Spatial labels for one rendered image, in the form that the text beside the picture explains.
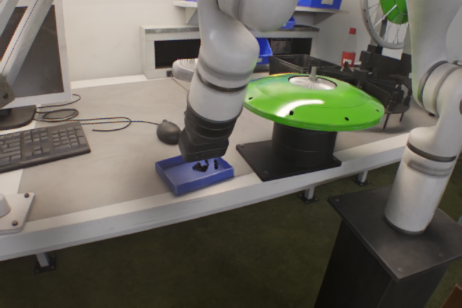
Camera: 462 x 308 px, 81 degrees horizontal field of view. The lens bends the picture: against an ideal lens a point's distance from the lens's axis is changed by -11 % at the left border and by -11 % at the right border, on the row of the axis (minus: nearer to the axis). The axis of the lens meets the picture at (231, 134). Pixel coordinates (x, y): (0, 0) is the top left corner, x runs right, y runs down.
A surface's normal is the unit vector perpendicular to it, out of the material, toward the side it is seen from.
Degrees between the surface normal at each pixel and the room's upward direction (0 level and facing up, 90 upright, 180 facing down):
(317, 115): 25
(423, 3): 122
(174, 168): 0
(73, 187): 0
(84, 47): 90
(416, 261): 0
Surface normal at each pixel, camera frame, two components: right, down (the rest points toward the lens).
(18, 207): 0.04, -0.90
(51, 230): 0.41, 0.41
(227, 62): -0.12, 0.64
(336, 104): 0.10, -0.73
